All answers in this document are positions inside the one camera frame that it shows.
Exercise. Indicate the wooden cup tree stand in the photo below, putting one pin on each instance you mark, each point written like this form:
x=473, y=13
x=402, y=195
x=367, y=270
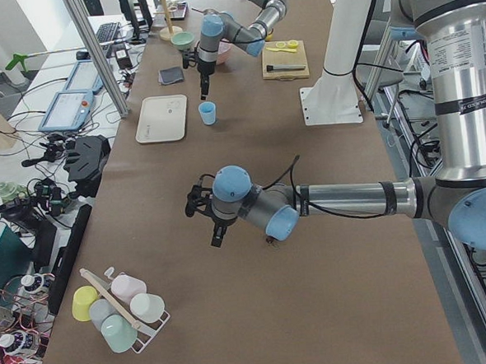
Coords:
x=170, y=30

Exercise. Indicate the aluminium frame post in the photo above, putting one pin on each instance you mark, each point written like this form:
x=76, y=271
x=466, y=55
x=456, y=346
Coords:
x=78, y=13

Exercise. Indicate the steel muddler black tip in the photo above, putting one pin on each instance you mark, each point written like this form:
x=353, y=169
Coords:
x=284, y=68

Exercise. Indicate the light blue cup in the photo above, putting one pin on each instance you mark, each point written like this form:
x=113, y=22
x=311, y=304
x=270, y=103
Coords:
x=207, y=111

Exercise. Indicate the grey folded cloth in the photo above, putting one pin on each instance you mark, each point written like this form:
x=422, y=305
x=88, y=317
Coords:
x=170, y=76

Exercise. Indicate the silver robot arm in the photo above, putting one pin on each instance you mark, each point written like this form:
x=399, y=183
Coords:
x=219, y=26

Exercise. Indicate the cream rabbit tray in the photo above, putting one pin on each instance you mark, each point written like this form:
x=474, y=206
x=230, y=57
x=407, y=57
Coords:
x=162, y=119

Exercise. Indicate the yellow plastic knife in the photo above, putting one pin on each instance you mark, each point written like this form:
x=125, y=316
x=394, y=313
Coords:
x=281, y=50

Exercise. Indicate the white cup on rack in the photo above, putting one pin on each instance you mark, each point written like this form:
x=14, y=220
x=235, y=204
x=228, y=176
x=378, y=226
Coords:
x=147, y=307

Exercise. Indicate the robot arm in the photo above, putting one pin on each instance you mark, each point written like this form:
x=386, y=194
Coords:
x=455, y=197

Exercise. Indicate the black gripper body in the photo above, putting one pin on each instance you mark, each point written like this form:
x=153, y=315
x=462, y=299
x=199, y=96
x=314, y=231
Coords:
x=205, y=68
x=219, y=223

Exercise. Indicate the mint cup on rack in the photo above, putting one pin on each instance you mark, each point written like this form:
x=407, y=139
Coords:
x=118, y=333

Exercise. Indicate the yellow cup on rack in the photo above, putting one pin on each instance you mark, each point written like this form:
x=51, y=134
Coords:
x=82, y=300

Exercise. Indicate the white wire cup rack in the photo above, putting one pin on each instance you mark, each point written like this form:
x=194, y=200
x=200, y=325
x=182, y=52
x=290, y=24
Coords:
x=146, y=331

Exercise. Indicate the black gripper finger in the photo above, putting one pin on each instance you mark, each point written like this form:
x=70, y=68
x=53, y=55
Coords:
x=204, y=86
x=219, y=232

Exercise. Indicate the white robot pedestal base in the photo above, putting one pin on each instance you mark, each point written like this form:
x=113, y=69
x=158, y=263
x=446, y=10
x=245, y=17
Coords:
x=333, y=99

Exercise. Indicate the teach pendant lower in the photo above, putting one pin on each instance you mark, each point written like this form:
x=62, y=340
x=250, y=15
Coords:
x=67, y=111

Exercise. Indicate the pink bowl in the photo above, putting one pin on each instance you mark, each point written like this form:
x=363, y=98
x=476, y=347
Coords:
x=223, y=53

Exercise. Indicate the lemon slice far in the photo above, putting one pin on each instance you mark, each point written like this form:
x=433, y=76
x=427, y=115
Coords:
x=292, y=44

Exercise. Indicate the teach pendant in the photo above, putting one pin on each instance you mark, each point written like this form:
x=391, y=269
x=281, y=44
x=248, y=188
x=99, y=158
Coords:
x=67, y=111
x=84, y=77

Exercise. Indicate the black stand on desk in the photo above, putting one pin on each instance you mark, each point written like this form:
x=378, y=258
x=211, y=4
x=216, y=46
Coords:
x=85, y=162

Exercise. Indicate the teach pendant upper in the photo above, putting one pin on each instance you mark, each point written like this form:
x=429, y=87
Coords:
x=84, y=77

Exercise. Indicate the grey cup on rack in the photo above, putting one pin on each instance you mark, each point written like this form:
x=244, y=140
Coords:
x=99, y=311

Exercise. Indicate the wooden cutting board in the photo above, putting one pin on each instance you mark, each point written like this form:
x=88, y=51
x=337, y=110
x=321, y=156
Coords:
x=271, y=58

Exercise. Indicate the pink cup on rack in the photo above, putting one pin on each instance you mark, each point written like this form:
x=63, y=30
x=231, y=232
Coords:
x=125, y=287

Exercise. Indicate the green bowl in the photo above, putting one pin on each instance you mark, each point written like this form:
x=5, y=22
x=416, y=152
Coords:
x=183, y=40

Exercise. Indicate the black keyboard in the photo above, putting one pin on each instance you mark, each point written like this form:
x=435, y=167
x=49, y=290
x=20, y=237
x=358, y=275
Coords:
x=107, y=32

